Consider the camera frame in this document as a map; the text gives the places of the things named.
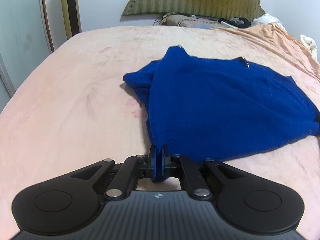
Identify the blue beaded knit sweater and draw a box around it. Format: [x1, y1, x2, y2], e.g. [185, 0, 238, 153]
[122, 45, 320, 183]

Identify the black clothing item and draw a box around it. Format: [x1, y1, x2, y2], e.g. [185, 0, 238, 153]
[218, 17, 252, 29]

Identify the pink floral bed sheet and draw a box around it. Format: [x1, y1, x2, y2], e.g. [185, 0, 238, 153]
[1, 26, 319, 239]

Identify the beige brown pillow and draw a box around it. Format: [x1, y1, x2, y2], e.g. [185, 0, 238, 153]
[159, 13, 222, 29]

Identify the orange peach blanket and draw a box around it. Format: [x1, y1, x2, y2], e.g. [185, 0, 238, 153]
[219, 23, 319, 81]

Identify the white crumpled cloth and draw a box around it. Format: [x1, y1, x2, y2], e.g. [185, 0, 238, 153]
[252, 13, 285, 30]

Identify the frosted glass wardrobe door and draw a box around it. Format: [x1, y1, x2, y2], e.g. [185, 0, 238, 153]
[0, 0, 52, 108]

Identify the gold tower fan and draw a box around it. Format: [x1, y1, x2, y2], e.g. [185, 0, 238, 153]
[61, 0, 81, 39]

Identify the cream crumpled cloth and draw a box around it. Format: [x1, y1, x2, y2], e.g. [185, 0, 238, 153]
[300, 34, 317, 55]

